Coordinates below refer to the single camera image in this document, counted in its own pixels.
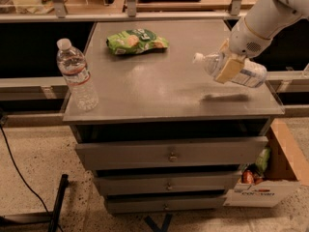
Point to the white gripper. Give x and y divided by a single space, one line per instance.
246 42

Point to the blue label plastic bottle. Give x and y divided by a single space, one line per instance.
252 75

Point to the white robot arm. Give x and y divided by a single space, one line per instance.
268 17

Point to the green rice chip bag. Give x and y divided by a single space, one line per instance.
135 41

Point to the green snack bag in box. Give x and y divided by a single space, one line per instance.
262 160

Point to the clear water bottle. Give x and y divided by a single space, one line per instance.
74 68

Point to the top grey drawer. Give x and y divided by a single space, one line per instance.
169 153

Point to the grey drawer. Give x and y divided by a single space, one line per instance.
165 183
169 153
164 204

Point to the grey drawer cabinet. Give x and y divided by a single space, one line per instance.
162 95

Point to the red snack packet in box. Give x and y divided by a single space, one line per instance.
247 177

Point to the cardboard box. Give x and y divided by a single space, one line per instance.
287 170

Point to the middle grey drawer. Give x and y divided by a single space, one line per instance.
165 183

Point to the bottom grey drawer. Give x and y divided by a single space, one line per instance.
164 204

